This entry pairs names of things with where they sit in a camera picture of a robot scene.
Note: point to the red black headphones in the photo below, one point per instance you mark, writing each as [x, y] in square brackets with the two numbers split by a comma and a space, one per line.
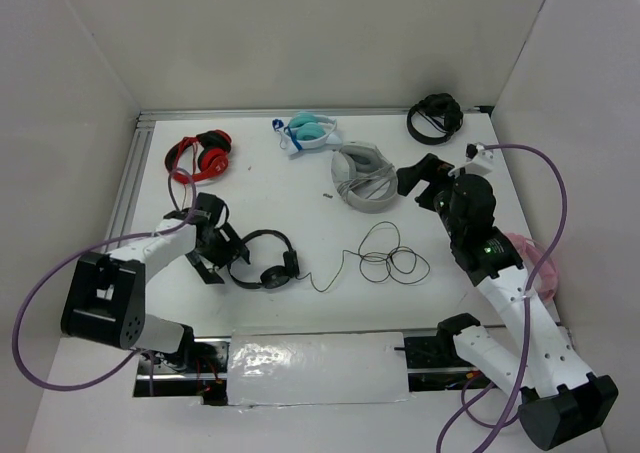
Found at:
[213, 158]

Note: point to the white foil sheet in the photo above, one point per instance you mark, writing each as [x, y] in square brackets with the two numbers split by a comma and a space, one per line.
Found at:
[325, 369]

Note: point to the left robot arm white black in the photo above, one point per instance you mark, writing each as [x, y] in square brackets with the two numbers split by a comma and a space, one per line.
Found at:
[106, 302]

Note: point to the grey white headphones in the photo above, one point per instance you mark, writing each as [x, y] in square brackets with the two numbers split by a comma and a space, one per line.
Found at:
[363, 177]

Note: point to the black headphones far corner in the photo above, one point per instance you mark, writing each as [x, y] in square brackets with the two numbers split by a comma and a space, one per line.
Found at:
[442, 112]

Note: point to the teal white cat-ear headphones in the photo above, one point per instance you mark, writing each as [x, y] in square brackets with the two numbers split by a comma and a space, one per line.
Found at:
[306, 131]

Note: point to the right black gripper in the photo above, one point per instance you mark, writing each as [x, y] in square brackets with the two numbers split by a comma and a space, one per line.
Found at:
[430, 168]

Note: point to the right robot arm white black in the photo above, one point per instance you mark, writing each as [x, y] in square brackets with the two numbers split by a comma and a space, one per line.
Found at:
[557, 396]

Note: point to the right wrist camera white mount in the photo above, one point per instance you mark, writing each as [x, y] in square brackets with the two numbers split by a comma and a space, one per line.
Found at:
[479, 161]

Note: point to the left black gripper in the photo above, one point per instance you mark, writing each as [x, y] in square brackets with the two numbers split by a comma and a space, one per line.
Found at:
[233, 247]

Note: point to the black wired headphones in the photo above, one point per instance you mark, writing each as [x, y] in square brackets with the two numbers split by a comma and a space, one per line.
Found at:
[400, 264]

